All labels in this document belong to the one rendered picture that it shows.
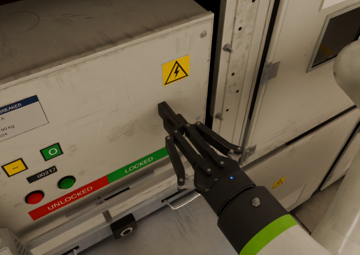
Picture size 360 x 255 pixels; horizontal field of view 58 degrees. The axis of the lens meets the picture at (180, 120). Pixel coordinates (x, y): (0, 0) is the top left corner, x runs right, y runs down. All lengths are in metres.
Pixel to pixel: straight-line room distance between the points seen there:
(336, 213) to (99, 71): 0.43
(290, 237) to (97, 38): 0.39
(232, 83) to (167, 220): 0.41
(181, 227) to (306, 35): 0.56
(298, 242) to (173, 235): 0.49
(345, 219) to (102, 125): 0.42
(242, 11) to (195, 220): 0.55
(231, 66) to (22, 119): 0.40
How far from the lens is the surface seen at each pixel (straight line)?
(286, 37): 0.73
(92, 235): 0.86
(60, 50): 0.52
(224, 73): 0.69
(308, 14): 0.74
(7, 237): 0.62
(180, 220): 0.92
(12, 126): 0.53
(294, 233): 0.46
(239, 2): 0.61
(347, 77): 0.77
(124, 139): 0.64
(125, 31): 0.54
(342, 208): 0.58
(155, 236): 0.90
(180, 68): 0.59
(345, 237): 0.57
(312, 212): 2.01
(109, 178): 0.71
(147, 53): 0.53
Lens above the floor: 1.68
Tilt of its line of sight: 48 degrees down
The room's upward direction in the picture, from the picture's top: straight up
